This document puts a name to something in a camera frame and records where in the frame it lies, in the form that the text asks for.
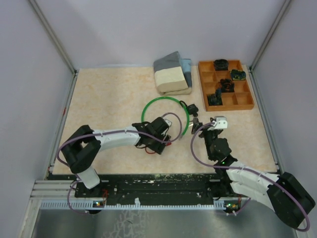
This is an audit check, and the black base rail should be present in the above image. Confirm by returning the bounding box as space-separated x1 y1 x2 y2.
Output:
75 173 238 206

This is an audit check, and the black-headed key bunch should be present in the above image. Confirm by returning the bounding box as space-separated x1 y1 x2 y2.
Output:
189 113 200 127

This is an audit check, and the aluminium frame post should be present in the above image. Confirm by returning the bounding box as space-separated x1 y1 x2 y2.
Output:
249 0 293 72
27 0 77 74

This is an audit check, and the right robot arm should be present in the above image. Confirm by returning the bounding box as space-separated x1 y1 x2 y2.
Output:
192 117 316 232

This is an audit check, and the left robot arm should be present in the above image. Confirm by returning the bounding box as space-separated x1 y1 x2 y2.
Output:
59 117 172 197

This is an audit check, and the dark rolled item middle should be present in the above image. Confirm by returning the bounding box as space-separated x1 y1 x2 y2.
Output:
219 78 235 93

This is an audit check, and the black Kaijing padlock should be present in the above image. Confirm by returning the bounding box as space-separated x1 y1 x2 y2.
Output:
179 101 199 117

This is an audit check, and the aluminium frame post right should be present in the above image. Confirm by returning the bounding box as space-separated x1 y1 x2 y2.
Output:
249 0 293 72

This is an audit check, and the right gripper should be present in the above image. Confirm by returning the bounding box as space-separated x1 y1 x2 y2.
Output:
192 118 220 160

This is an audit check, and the folded grey beige cloth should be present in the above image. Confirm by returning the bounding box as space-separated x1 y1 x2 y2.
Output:
153 51 193 96

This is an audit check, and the aluminium frame post left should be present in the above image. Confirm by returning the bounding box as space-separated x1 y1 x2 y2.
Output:
27 0 77 74

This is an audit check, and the dark rolled item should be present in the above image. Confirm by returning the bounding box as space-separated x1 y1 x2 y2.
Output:
230 69 246 81
219 78 235 93
213 59 229 71
207 88 222 106

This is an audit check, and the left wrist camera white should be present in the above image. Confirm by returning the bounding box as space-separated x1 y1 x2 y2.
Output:
164 119 172 127

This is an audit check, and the red cable seal lock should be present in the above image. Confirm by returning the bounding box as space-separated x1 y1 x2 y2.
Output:
145 142 171 155

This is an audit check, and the wooden compartment tray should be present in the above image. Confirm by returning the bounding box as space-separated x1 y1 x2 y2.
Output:
198 59 255 112

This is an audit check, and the dark rolled item right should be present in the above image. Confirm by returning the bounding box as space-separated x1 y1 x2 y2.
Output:
230 69 246 81

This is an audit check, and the dark rolled item top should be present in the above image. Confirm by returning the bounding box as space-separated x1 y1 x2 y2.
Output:
213 59 229 71

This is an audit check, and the dark rolled item lower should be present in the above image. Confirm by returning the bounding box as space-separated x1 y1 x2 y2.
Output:
207 88 222 106

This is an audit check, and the green cable lock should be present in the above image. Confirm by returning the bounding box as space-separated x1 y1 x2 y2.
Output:
141 96 190 141

